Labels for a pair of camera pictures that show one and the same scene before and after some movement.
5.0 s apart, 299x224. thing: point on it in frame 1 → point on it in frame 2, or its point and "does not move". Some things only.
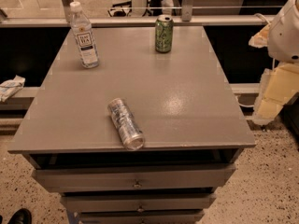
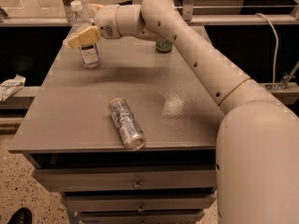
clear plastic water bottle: (83, 35) does not move
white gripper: (284, 37) → (105, 21)
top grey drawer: (219, 177) does not move
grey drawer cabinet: (144, 137) does not move
